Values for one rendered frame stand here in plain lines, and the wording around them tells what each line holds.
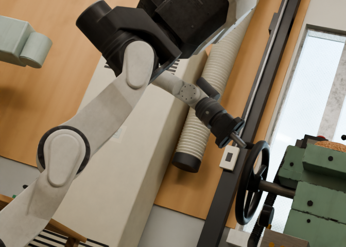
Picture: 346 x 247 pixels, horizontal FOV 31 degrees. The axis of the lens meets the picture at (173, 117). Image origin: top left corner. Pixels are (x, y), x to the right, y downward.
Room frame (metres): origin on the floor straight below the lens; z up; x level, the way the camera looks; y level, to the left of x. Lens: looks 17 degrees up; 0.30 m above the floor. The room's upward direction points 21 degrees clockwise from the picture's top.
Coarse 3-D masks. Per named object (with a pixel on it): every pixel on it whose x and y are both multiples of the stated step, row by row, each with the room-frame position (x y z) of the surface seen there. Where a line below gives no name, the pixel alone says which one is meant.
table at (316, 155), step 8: (312, 144) 1.69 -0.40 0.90; (312, 152) 1.69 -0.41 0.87; (320, 152) 1.68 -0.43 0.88; (328, 152) 1.67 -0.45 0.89; (336, 152) 1.66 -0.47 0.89; (344, 152) 1.66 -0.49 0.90; (304, 160) 1.69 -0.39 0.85; (312, 160) 1.69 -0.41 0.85; (320, 160) 1.68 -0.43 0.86; (328, 160) 1.67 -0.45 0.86; (336, 160) 1.66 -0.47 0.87; (344, 160) 1.65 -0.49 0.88; (280, 168) 1.93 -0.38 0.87; (304, 168) 1.75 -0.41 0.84; (312, 168) 1.72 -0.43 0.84; (320, 168) 1.69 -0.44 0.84; (328, 168) 1.67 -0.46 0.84; (336, 168) 1.66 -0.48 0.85; (344, 168) 1.65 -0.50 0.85; (280, 176) 1.92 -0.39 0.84; (288, 176) 1.91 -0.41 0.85; (296, 176) 1.91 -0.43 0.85; (336, 176) 1.71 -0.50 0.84; (344, 176) 1.68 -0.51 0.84; (288, 184) 1.98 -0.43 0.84; (296, 184) 1.95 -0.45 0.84
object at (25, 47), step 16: (0, 16) 3.45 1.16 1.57; (0, 32) 3.43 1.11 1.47; (16, 32) 3.40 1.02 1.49; (32, 32) 3.39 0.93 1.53; (0, 48) 3.41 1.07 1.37; (16, 48) 3.40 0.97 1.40; (32, 48) 3.38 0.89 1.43; (48, 48) 3.43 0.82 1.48; (16, 64) 3.55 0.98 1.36; (32, 64) 3.45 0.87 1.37
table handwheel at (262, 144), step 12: (264, 144) 1.93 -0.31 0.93; (252, 156) 1.88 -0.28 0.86; (264, 156) 2.05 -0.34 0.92; (252, 168) 1.88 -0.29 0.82; (264, 168) 2.06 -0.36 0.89; (240, 180) 1.88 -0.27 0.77; (252, 180) 1.98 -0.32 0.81; (264, 180) 1.99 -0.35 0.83; (240, 192) 1.89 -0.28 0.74; (252, 192) 2.01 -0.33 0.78; (276, 192) 1.96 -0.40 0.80; (288, 192) 1.95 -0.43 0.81; (240, 204) 1.91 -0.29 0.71; (252, 204) 2.11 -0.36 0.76; (240, 216) 1.95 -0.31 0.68; (252, 216) 2.09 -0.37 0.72
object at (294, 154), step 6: (288, 150) 1.94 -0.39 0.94; (294, 150) 1.94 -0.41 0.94; (300, 150) 1.93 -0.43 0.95; (288, 156) 1.94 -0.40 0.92; (294, 156) 1.93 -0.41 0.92; (300, 156) 1.93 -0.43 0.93; (288, 162) 1.94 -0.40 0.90; (294, 162) 1.93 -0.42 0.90; (300, 162) 1.93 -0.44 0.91; (288, 168) 1.94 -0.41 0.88; (294, 168) 1.93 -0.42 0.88; (300, 168) 1.92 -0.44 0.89
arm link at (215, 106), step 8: (216, 104) 1.99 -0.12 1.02; (208, 112) 1.99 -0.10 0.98; (216, 112) 1.98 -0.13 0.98; (224, 112) 2.01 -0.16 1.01; (200, 120) 2.04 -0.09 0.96; (208, 120) 2.00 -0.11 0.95; (216, 120) 1.99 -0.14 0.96; (224, 120) 1.98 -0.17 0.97; (232, 120) 1.96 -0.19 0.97; (240, 120) 1.96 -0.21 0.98; (208, 128) 2.03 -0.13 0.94; (216, 128) 2.00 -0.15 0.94; (224, 128) 1.98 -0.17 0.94; (232, 128) 1.96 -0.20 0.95; (240, 128) 1.99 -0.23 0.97; (216, 136) 2.00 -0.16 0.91; (224, 136) 1.98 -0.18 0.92; (216, 144) 2.01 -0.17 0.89; (224, 144) 2.02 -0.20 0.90
